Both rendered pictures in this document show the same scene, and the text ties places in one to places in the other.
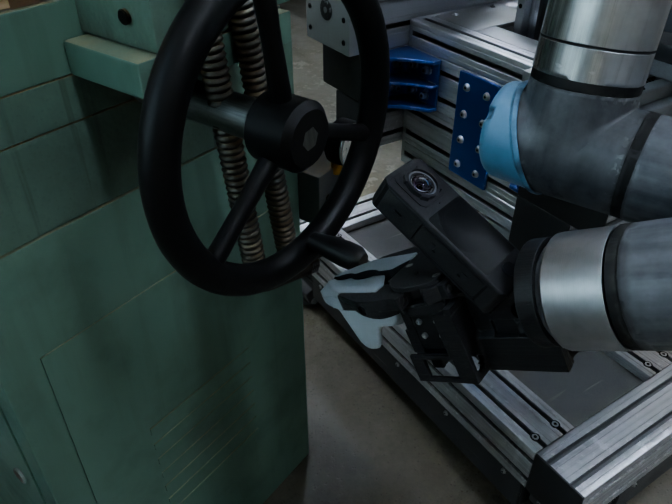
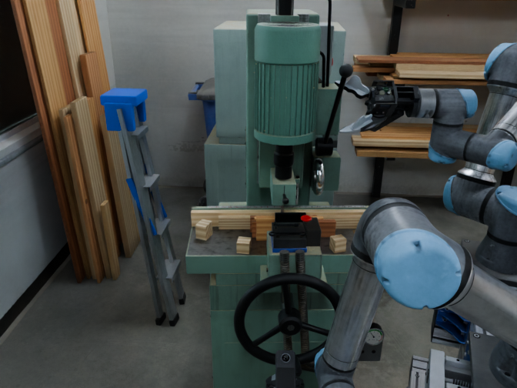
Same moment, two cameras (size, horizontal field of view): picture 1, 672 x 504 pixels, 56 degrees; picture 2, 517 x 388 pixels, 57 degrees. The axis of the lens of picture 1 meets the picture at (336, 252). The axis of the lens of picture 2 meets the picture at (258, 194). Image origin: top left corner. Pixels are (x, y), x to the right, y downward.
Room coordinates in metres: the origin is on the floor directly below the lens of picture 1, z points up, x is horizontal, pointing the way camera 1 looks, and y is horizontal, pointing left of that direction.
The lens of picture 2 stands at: (-0.21, -0.69, 1.61)
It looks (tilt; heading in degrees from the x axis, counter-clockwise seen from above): 24 degrees down; 52
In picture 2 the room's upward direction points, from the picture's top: straight up
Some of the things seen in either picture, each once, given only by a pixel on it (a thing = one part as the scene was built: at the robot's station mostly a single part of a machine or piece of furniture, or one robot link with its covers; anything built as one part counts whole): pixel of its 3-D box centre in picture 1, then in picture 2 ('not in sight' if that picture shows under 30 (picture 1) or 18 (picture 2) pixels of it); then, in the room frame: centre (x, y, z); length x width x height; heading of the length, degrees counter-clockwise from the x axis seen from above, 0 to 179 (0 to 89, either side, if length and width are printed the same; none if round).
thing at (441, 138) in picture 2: not in sight; (450, 142); (0.95, -0.04, 1.22); 0.11 x 0.08 x 0.11; 93
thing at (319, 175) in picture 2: not in sight; (318, 176); (0.85, 0.34, 1.02); 0.12 x 0.03 x 0.12; 54
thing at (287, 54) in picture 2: not in sight; (286, 83); (0.68, 0.31, 1.35); 0.18 x 0.18 x 0.31
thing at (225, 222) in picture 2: not in sight; (311, 222); (0.75, 0.26, 0.92); 0.58 x 0.02 x 0.04; 144
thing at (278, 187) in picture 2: not in sight; (283, 188); (0.69, 0.33, 1.03); 0.14 x 0.07 x 0.09; 54
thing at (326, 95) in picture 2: not in sight; (326, 108); (0.93, 0.40, 1.23); 0.09 x 0.08 x 0.15; 54
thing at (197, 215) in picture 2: not in sight; (286, 217); (0.70, 0.32, 0.93); 0.60 x 0.02 x 0.05; 144
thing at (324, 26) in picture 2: not in sight; (321, 49); (0.98, 0.49, 1.40); 0.10 x 0.06 x 0.16; 54
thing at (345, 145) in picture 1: (343, 148); (371, 335); (0.76, -0.01, 0.65); 0.06 x 0.04 x 0.08; 144
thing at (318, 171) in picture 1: (305, 178); (365, 338); (0.80, 0.04, 0.58); 0.12 x 0.08 x 0.08; 54
